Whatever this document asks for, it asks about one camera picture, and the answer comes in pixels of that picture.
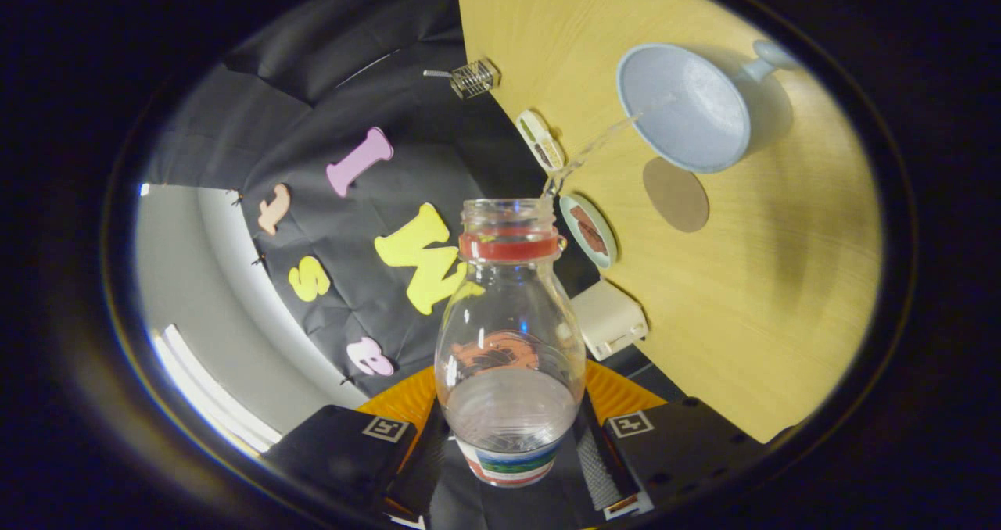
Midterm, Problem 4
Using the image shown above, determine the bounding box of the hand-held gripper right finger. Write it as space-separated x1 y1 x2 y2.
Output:
575 360 771 523

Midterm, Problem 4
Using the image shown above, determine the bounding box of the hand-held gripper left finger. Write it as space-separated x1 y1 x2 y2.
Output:
262 366 450 519

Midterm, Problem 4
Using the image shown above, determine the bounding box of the clear juice bottle red ring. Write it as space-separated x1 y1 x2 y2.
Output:
434 198 587 489

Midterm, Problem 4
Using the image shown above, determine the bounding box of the round brown coaster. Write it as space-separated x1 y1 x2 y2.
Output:
642 157 711 234

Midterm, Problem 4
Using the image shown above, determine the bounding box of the white cup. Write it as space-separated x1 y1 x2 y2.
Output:
615 40 798 174

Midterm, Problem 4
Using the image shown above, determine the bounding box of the white toaster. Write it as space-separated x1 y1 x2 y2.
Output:
569 280 650 361

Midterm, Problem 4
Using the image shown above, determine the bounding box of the pale green plate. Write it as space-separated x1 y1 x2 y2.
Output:
559 194 619 270

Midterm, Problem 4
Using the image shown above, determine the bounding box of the wooden table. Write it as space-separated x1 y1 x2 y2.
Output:
455 0 883 445

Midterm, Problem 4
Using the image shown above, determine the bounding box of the white divided tray with grains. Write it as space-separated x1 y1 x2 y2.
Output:
515 109 566 174

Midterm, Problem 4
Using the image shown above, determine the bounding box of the wire mesh utensil holder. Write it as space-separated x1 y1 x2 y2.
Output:
450 58 501 99

